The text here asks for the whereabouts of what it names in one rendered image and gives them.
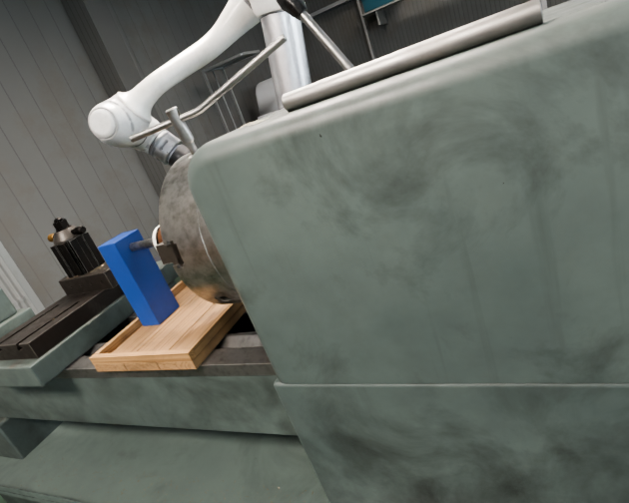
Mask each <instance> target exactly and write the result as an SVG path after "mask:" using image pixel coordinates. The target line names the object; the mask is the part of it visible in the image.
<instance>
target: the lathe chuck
mask: <svg viewBox="0 0 629 503"><path fill-rule="evenodd" d="M190 155H191V153H188V154H186V155H184V156H182V157H180V158H179V159H178V160H176V161H175V162H174V164H173V165H172V166H171V167H170V169H169V171H168V172H167V174H166V176H165V179H164V181H163V185H162V188H161V193H160V199H159V224H160V231H161V236H162V240H163V244H164V246H167V245H169V244H170V241H173V243H174V244H177V247H178V250H179V253H180V255H181V257H182V260H183V262H184V264H183V266H181V267H180V265H179V264H174V265H173V268H174V270H175V271H176V273H177V275H178V276H179V278H180V279H181V280H182V282H183V283H184V284H185V285H186V286H187V287H188V288H189V289H190V290H191V291H192V292H193V293H195V294H196V295H197V296H199V297H200V298H202V299H204V300H206V301H209V302H212V303H216V304H231V303H240V302H242V301H241V298H240V296H239V294H238V293H237V292H236V291H235V290H234V289H232V288H231V287H230V286H229V285H228V284H227V283H226V282H225V280H224V279H223V278H222V277H221V275H220V274H219V272H218V271H217V269H216V268H215V266H214V264H213V262H212V260H211V258H210V256H209V254H208V252H207V249H206V247H205V244H204V241H203V237H202V234H201V230H200V225H199V219H198V211H197V205H196V203H195V200H194V198H193V196H192V194H191V191H190V188H189V183H188V169H189V165H190V161H191V159H192V158H189V156H190ZM217 295H224V296H228V297H231V298H232V300H220V299H217V298H216V296H217Z"/></svg>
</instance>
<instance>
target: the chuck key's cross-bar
mask: <svg viewBox="0 0 629 503"><path fill-rule="evenodd" d="M287 40H288V38H287V37H286V35H285V34H282V35H281V36H280V37H279V38H277V39H276V40H275V41H274V42H273V43H272V44H271V45H269V46H268V47H267V48H266V49H265V50H264V51H262V52H261V53H260V54H259V55H258V56H257V57H255V58H254V59H253V60H252V61H251V62H250V63H249V64H247V65H246V66H245V67H244V68H243V69H242V70H240V71H239V72H238V73H237V74H236V75H235V76H233V77H232V78H231V79H230V80H229V81H228V82H227V83H225V84H224V85H223V86H222V87H221V88H220V89H218V90H217V91H216V92H215V93H214V94H213V95H211V96H210V97H209V98H208V99H207V100H206V101H205V102H203V103H202V104H201V105H200V106H199V107H197V108H196V109H194V110H191V111H189V112H187V113H184V114H182V115H180V120H181V121H182V122H184V121H187V120H189V119H191V118H194V117H196V116H198V115H200V114H202V113H203V112H205V111H206V110H207V109H208V108H209V107H210V106H212V105H213V104H214V103H215V102H216V101H218V100H219V99H220V98H221V97H222V96H223V95H225V94H226V93H227V92H228V91H229V90H230V89H232V88H233V87H234V86H235V85H236V84H238V83H239V82H240V81H241V80H242V79H243V78H245V77H246V76H247V75H248V74H249V73H250V72H252V71H253V70H254V69H255V68H256V67H257V66H259V65H260V64H261V63H262V62H263V61H265V60H266V59H267V58H268V57H269V56H270V55H272V54H273V53H274V52H275V51H276V50H277V49H279V48H280V47H281V46H282V45H283V44H284V43H285V42H286V41H287ZM172 126H173V125H172V123H171V121H170V120H168V121H165V122H163V123H161V124H158V125H156V126H153V127H151V128H149V129H146V130H144V131H142V132H139V133H137V134H135V135H132V136H130V141H131V142H133V143H134V142H136V141H139V140H141V139H143V138H146V137H148V136H151V135H153V134H155V133H158V132H160V131H163V130H165V129H167V128H170V127H172Z"/></svg>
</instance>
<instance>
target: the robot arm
mask: <svg viewBox="0 0 629 503"><path fill-rule="evenodd" d="M260 22H262V27H263V32H264V37H265V42H266V47H268V46H269V45H271V44H272V43H273V42H274V41H275V40H276V39H277V38H279V37H280V36H281V35H282V34H285V35H286V37H287V38H288V40H287V41H286V42H285V43H284V44H283V45H282V46H281V47H280V48H279V49H277V50H276V51H275V52H274V53H273V54H272V55H270V56H269V62H270V68H271V73H272V78H273V83H274V88H275V93H276V98H277V103H278V108H279V110H281V109H283V108H284V106H283V102H282V96H283V94H285V93H288V92H290V91H293V90H296V89H298V88H301V87H304V86H306V85H309V84H311V83H312V80H311V74H310V68H309V62H308V56H307V50H306V44H305V38H304V32H303V26H302V20H301V21H300V20H298V19H296V18H294V17H293V16H291V15H290V14H288V13H287V12H286V11H284V10H283V9H282V8H281V7H280V6H279V4H278V3H277V1H276V0H229V2H228V4H227V6H226V7H225V9H224V11H223V12H222V14H221V16H220V17H219V19H218V21H217V22H216V24H215V25H214V26H213V28H212V29H211V30H210V31H209V32H208V33H207V34H206V35H205V36H204V37H203V38H201V39H200V40H199V41H198V42H196V43H195V44H193V45H192V46H191V47H189V48H188V49H186V50H185V51H183V52H182V53H180V54H179V55H177V56H176V57H175V58H173V59H172V60H170V61H169V62H167V63H166V64H164V65H163V66H161V67H160V68H159V69H157V70H156V71H154V72H153V73H152V74H150V75H149V76H148V77H146V78H145V79H144V80H143V81H142V82H141V83H139V84H138V85H137V86H136V87H135V88H134V89H132V90H131V91H129V92H124V93H122V92H118V93H117V94H116V95H115V96H113V97H112V98H110V99H108V100H106V101H104V102H103V103H100V104H98V105H97V106H95V107H94V108H93V109H92V111H91V112H90V114H89V118H88V124H89V128H90V130H91V132H92V133H93V134H94V135H95V136H96V137H97V138H98V139H99V140H100V141H101V142H103V143H104V144H107V145H109V146H113V147H117V148H133V149H136V150H138V151H142V152H145V153H147V154H149V155H151V156H152V157H153V158H155V159H157V160H158V161H160V162H162V163H164V164H165V165H167V164H169V166H172V165H173V164H174V162H175V161H176V160H178V159H179V158H180V157H182V156H184V155H186V154H188V153H190V150H189V149H188V148H187V147H186V146H184V145H182V141H181V140H180V139H178V138H177V137H175V136H174V135H173V134H171V133H170V132H169V131H167V130H166V129H165V130H163V131H160V132H158V133H155V134H153V135H151V136H148V137H146V138H143V139H141V140H139V141H136V142H134V143H133V142H131V141H130V136H132V135H135V134H137V133H139V132H142V131H144V130H146V129H149V128H151V127H153V126H156V125H158V124H160V123H159V122H158V121H157V120H155V119H154V118H153V117H152V116H151V110H152V108H153V106H154V104H155V103H156V102H157V100H158V99H159V98H160V97H161V96H162V95H163V94H164V93H165V92H167V91H168V90H169V89H171V88H172V87H173V86H175V85H176V84H178V83H179V82H181V81H183V80H184V79H186V78H187V77H189V76H190V75H192V74H193V73H195V72H196V71H198V70H199V69H201V68H203V67H204V66H206V65H207V64H209V63H210V62H211V61H213V60H214V59H216V58H217V57H218V56H219V55H221V54H222V53H223V52H224V51H225V50H226V49H228V48H229V47H230V46H231V45H232V44H233V43H234V42H236V41H237V40H238V39H239V38H240V37H242V36H243V35H244V34H245V33H246V32H248V31H249V30H250V29H252V28H253V27H254V26H256V25H257V24H258V23H260Z"/></svg>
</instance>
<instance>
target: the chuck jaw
mask: <svg viewBox="0 0 629 503"><path fill-rule="evenodd" d="M155 247H156V249H157V252H158V254H159V256H160V259H161V261H162V263H163V264H167V263H173V264H179V265H180V267H181V266H183V264H184V262H183V260H182V257H181V255H180V253H179V250H178V247H177V244H174V243H173V241H170V244H169V245H167V246H164V244H163V243H160V244H158V245H156V246H155Z"/></svg>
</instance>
